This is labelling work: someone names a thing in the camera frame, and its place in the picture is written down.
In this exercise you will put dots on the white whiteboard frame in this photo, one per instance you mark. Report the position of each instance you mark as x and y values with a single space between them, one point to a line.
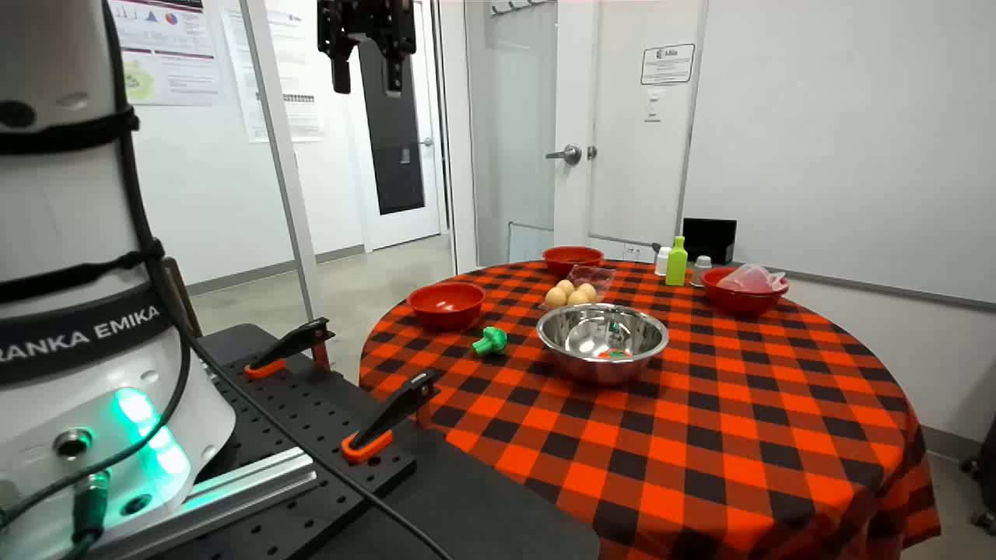
282 151

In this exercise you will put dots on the red black plaid tablecloth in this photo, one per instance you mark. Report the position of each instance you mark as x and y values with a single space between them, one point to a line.
745 440

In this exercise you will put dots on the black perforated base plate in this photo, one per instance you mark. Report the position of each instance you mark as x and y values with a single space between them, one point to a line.
458 501

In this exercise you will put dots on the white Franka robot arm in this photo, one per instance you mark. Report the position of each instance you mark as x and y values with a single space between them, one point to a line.
107 416

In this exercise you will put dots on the green toy broccoli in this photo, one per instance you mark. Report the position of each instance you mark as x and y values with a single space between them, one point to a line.
489 343

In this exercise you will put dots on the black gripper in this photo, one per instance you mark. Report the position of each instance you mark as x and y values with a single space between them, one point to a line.
381 24

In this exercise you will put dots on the black orange clamp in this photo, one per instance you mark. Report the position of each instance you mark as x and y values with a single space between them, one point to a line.
306 337
381 427

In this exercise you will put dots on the red bowl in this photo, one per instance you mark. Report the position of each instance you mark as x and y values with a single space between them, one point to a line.
562 258
745 291
447 305

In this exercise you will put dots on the white door with handle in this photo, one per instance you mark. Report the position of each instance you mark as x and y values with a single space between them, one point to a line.
623 100

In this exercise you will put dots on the red bowl front left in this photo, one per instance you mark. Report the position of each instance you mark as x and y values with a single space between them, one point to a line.
447 305

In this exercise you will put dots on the toy eggs pile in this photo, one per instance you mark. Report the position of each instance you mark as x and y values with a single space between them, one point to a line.
569 293

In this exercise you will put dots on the green squeeze bottle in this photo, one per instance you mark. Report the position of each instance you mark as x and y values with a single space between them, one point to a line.
677 263

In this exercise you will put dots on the black orange clamp left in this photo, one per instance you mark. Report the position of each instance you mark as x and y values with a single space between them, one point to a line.
306 337

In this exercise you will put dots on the small white bottle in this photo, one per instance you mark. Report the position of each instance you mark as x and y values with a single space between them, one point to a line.
659 258

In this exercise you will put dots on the steel mixing bowl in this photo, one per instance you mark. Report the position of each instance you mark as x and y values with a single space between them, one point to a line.
601 343

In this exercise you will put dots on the black orange clamp right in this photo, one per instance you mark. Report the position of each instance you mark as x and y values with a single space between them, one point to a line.
381 427

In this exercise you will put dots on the red bowl back right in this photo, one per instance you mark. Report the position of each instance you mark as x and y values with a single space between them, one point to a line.
745 291

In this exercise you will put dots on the black box on table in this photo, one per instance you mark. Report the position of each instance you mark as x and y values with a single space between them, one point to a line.
709 239

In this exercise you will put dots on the red bowl back middle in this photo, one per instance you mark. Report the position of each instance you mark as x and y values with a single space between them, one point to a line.
562 258

